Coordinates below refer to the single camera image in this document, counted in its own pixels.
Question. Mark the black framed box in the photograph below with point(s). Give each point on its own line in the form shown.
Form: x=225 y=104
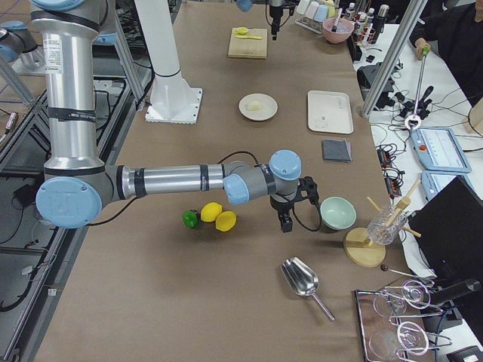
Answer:
x=370 y=322

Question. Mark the teach pendant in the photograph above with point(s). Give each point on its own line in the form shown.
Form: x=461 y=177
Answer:
x=434 y=181
x=438 y=149

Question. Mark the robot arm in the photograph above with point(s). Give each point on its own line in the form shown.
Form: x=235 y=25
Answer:
x=246 y=5
x=78 y=185

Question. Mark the white cup on rack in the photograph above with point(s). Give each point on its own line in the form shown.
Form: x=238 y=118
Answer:
x=302 y=6

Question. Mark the grey folded cloth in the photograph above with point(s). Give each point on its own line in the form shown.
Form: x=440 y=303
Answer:
x=336 y=150

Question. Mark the bottle rack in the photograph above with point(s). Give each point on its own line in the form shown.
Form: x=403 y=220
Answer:
x=368 y=18

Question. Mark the bamboo cutting board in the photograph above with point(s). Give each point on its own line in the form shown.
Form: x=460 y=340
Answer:
x=248 y=49

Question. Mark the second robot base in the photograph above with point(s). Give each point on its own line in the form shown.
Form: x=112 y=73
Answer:
x=20 y=50

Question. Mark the person in black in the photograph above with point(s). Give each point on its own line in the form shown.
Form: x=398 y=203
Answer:
x=458 y=34

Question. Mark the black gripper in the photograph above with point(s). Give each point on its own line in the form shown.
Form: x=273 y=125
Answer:
x=275 y=15
x=281 y=207

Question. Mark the lower yellow lemon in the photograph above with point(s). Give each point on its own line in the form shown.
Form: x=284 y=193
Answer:
x=211 y=211

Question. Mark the wooden stand pole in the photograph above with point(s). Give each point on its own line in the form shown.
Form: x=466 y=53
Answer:
x=402 y=204

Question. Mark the wooden stand base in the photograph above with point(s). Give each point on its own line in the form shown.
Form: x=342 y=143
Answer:
x=361 y=250

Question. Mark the green lime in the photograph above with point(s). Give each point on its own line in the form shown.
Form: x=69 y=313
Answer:
x=191 y=218

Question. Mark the cream rabbit tray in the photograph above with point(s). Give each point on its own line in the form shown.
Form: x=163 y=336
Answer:
x=329 y=112

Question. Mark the lower teach pendant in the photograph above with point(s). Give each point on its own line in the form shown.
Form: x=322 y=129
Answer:
x=434 y=181

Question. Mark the purple cloth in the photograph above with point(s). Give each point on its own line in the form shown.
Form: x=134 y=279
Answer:
x=351 y=149

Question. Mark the yellow cup on rack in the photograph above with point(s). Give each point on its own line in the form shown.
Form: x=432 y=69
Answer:
x=331 y=10

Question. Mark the cream round plate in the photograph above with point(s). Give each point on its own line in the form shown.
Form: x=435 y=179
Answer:
x=268 y=110

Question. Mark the metal scoop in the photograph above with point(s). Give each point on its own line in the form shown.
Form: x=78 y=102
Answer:
x=304 y=282

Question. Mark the wire glass rack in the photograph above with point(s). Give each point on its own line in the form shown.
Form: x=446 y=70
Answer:
x=403 y=307

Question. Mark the upper yellow lemon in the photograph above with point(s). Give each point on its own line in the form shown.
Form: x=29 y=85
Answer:
x=225 y=221

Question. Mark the upper teach pendant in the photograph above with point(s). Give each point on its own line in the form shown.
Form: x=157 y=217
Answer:
x=438 y=149

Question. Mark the pink ice bucket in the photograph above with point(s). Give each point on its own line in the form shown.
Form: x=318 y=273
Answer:
x=343 y=31

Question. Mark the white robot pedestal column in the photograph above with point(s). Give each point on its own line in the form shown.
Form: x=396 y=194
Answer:
x=171 y=100

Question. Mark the long grabber tool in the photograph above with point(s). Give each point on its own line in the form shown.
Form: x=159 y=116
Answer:
x=413 y=120

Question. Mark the blue cup on rack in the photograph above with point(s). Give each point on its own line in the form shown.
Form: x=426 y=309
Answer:
x=321 y=13

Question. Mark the black monitor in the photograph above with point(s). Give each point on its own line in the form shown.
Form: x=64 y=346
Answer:
x=451 y=232

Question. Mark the yellow plastic knife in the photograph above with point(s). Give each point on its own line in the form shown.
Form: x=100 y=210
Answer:
x=251 y=37

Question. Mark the pink cup on rack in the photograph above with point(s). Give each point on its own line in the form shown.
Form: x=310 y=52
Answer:
x=312 y=10

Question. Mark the mint green bowl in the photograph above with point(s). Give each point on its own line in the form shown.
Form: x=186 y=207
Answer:
x=337 y=213

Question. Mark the aluminium frame post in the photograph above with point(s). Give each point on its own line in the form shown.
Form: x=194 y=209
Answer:
x=405 y=28

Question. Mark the yellow lemon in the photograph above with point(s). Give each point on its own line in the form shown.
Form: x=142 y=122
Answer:
x=211 y=211
x=225 y=221

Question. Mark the lemon slices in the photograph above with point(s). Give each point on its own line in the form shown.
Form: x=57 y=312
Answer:
x=240 y=30

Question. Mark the metal tongs black tip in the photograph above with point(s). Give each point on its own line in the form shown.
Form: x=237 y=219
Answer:
x=336 y=20

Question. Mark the clear glass cup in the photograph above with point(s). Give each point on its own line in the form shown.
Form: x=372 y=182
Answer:
x=386 y=225

